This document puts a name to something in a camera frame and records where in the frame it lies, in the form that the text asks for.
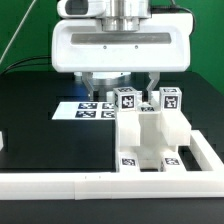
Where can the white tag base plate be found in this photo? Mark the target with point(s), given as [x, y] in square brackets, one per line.
[84, 111]

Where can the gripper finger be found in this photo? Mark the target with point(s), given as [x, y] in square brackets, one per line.
[87, 79]
[154, 79]

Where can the white chair back frame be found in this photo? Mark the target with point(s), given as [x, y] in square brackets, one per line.
[143, 106]

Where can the white chair seat part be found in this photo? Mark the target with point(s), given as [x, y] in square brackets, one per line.
[145, 135]

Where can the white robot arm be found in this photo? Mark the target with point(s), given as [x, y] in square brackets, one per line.
[115, 16]

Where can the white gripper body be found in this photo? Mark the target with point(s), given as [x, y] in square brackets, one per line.
[160, 45]

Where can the white tagged cube nut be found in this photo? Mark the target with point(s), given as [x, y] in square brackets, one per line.
[170, 98]
[126, 98]

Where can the white U-shaped obstacle fence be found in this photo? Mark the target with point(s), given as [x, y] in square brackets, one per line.
[208, 181]

